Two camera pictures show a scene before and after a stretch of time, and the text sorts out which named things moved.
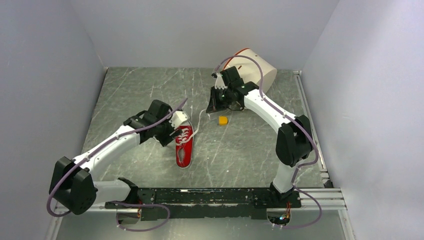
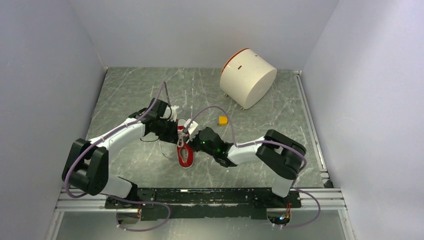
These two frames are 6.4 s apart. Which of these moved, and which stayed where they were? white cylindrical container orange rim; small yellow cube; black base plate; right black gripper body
Moved: right black gripper body
Stayed: small yellow cube; white cylindrical container orange rim; black base plate
